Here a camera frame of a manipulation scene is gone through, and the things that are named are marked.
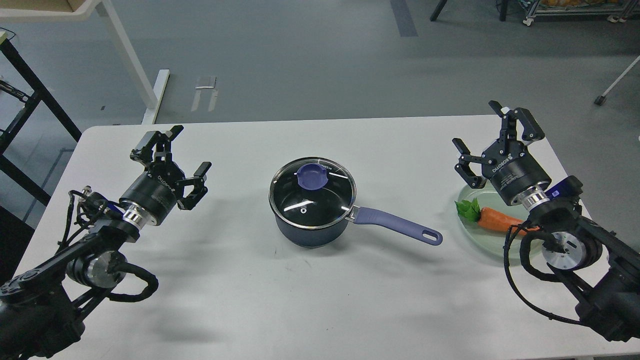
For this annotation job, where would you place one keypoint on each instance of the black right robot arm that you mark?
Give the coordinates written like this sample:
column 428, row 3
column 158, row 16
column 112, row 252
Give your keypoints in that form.
column 560, row 245

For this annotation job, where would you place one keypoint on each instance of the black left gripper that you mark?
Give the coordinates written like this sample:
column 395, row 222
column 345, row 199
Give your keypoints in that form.
column 162, row 186

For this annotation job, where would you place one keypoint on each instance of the white stand leg with caster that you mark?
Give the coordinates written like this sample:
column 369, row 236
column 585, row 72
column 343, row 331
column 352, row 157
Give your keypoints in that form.
column 601, row 99

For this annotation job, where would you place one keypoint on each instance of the dark blue saucepan purple handle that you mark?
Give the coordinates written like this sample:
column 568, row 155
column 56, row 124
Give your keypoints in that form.
column 363, row 216

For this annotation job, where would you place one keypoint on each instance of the black metal rack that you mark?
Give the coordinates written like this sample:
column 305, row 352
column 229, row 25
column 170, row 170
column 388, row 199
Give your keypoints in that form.
column 40, row 95

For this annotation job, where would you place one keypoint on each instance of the wheeled metal cart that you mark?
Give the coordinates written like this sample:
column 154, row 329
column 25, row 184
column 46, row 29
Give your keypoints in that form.
column 615, row 11

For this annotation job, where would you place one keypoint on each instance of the glass lid purple knob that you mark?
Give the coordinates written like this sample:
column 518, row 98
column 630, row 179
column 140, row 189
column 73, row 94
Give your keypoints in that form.
column 312, row 193

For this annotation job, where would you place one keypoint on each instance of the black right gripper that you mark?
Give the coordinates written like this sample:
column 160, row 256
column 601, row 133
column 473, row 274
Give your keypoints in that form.
column 512, row 172

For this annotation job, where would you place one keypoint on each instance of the clear green glass plate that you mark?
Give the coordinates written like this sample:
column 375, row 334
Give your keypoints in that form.
column 490, row 241

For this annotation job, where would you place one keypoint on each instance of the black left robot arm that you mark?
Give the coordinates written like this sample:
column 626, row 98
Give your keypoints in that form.
column 43, row 309

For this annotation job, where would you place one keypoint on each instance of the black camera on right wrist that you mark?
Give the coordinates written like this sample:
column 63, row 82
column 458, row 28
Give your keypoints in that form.
column 569, row 187

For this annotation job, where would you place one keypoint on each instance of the white desk frame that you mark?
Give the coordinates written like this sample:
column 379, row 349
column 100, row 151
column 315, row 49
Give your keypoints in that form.
column 82, row 51

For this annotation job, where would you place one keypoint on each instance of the orange toy carrot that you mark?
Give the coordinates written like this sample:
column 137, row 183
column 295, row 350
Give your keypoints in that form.
column 490, row 219

